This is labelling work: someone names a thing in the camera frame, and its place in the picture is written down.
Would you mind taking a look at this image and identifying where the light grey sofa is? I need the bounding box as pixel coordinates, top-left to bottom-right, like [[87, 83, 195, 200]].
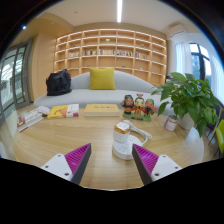
[[33, 69, 174, 114]]

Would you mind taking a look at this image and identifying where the small white cup red print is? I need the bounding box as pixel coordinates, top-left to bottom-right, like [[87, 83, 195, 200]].
[[163, 114, 179, 132]]

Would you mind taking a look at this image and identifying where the three-figure colourful figurine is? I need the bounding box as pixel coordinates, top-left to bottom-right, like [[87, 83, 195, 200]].
[[120, 94, 158, 122]]

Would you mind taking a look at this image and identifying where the yellow cushion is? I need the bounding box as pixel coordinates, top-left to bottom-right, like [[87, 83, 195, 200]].
[[88, 67, 117, 91]]

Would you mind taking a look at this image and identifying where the long ceiling light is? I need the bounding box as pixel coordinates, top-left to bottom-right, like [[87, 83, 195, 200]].
[[116, 0, 123, 24]]

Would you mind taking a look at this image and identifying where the dark-framed window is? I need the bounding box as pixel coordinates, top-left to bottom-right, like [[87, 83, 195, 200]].
[[189, 42, 213, 81]]

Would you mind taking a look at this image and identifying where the white power cable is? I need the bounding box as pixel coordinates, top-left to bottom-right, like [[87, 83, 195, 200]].
[[123, 119, 153, 148]]

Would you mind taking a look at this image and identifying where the white sheer curtain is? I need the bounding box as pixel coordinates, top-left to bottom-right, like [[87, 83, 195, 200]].
[[173, 41, 193, 76], [209, 54, 224, 104]]

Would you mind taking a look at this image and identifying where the yellow and white book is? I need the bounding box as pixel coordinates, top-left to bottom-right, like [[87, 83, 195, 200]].
[[46, 103, 80, 120]]

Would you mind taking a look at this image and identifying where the round white power strip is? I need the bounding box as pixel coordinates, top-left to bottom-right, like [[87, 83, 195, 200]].
[[111, 133, 144, 161]]

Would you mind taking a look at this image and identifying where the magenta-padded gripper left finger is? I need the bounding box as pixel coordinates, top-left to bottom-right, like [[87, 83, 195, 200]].
[[40, 143, 92, 186]]

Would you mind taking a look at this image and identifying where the black bag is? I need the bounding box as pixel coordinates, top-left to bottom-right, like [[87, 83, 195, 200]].
[[45, 68, 73, 97]]

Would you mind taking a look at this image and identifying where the white and red magazine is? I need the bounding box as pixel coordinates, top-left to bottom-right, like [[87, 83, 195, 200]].
[[16, 108, 44, 133]]

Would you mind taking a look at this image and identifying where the green potted plant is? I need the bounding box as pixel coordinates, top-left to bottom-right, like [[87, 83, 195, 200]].
[[150, 71, 222, 138]]

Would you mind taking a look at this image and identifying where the flat yellow book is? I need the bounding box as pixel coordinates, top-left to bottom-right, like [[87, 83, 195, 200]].
[[83, 103, 121, 117]]

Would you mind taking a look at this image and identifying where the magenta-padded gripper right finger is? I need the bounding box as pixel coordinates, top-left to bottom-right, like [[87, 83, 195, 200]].
[[131, 143, 183, 186]]

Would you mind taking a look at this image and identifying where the glass door with dark frame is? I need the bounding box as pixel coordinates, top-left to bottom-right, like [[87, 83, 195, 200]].
[[0, 38, 33, 118]]

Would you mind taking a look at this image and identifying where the green chair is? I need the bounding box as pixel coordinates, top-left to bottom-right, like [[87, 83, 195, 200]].
[[215, 119, 224, 155]]

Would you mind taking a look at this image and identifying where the wooden shelf unit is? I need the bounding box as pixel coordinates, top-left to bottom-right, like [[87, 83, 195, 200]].
[[53, 28, 168, 87]]

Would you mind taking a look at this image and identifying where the white air conditioner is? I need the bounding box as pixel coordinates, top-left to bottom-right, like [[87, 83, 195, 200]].
[[168, 23, 188, 38]]

